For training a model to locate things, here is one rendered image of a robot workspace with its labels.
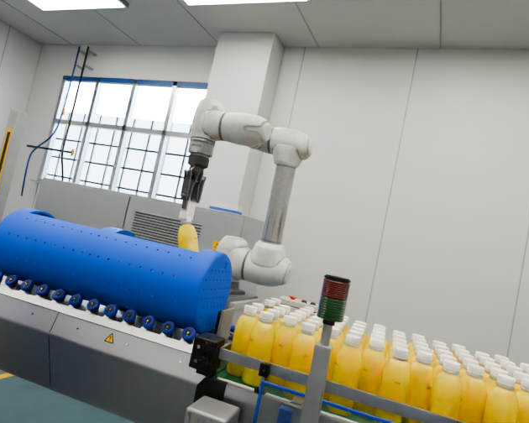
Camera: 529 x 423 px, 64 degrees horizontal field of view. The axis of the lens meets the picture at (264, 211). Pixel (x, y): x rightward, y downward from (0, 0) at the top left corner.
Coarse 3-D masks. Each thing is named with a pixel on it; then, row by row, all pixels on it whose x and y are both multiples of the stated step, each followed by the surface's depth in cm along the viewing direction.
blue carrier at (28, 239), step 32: (0, 224) 160; (32, 224) 157; (64, 224) 157; (0, 256) 157; (32, 256) 152; (64, 256) 148; (96, 256) 145; (128, 256) 142; (160, 256) 140; (192, 256) 140; (224, 256) 147; (64, 288) 151; (96, 288) 144; (128, 288) 139; (160, 288) 135; (192, 288) 132; (224, 288) 152; (160, 320) 141; (192, 320) 134
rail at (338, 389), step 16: (224, 352) 120; (256, 368) 117; (272, 368) 116; (288, 368) 114; (304, 384) 113; (336, 384) 110; (368, 400) 108; (384, 400) 107; (416, 416) 104; (432, 416) 103
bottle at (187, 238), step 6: (186, 222) 150; (180, 228) 150; (186, 228) 149; (192, 228) 150; (180, 234) 148; (186, 234) 148; (192, 234) 149; (180, 240) 148; (186, 240) 147; (192, 240) 148; (180, 246) 148; (186, 246) 147; (192, 246) 148; (198, 252) 150
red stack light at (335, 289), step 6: (324, 282) 97; (330, 282) 96; (336, 282) 96; (324, 288) 97; (330, 288) 96; (336, 288) 95; (342, 288) 96; (348, 288) 97; (324, 294) 97; (330, 294) 96; (336, 294) 95; (342, 294) 96
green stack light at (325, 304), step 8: (320, 296) 98; (320, 304) 97; (328, 304) 96; (336, 304) 95; (344, 304) 96; (320, 312) 96; (328, 312) 95; (336, 312) 95; (344, 312) 97; (328, 320) 95; (336, 320) 95
